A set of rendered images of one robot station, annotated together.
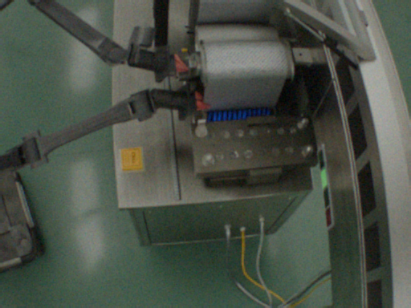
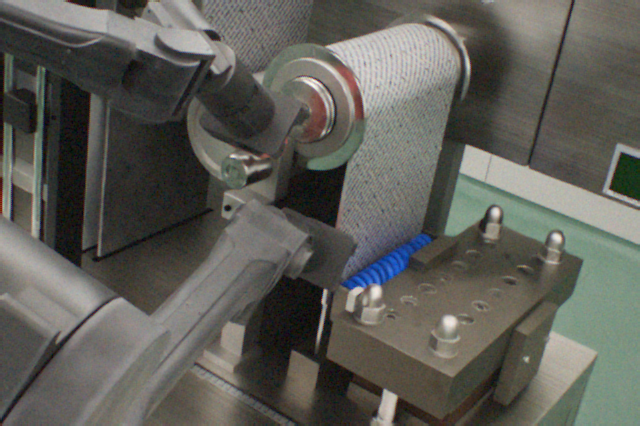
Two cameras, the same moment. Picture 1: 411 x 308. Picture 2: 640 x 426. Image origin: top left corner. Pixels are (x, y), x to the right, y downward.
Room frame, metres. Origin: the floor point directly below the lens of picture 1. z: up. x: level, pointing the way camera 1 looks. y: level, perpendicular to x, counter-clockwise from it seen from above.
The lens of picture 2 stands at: (-0.02, 0.77, 1.65)
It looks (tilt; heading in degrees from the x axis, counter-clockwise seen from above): 26 degrees down; 317
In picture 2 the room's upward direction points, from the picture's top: 10 degrees clockwise
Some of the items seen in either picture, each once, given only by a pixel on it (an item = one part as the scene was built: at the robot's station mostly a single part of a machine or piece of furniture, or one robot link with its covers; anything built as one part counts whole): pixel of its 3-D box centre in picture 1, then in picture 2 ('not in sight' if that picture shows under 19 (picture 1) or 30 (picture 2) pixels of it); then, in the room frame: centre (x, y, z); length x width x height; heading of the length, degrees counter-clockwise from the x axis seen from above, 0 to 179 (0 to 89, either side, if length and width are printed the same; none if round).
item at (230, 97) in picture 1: (242, 99); (386, 210); (0.76, -0.08, 1.10); 0.23 x 0.01 x 0.18; 106
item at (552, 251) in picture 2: (308, 149); (554, 244); (0.66, -0.32, 1.05); 0.04 x 0.04 x 0.04
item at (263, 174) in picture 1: (263, 176); (527, 353); (0.57, -0.19, 0.96); 0.10 x 0.03 x 0.11; 106
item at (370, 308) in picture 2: (201, 128); (372, 301); (0.66, 0.03, 1.05); 0.04 x 0.04 x 0.04
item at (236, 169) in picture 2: not in sight; (238, 170); (0.80, 0.14, 1.18); 0.04 x 0.02 x 0.04; 16
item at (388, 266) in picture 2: (241, 114); (390, 267); (0.74, -0.09, 1.03); 0.21 x 0.04 x 0.03; 106
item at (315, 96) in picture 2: (198, 62); (305, 110); (0.78, 0.07, 1.25); 0.07 x 0.02 x 0.07; 16
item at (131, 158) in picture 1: (131, 159); not in sight; (0.57, 0.23, 0.91); 0.07 x 0.07 x 0.02; 16
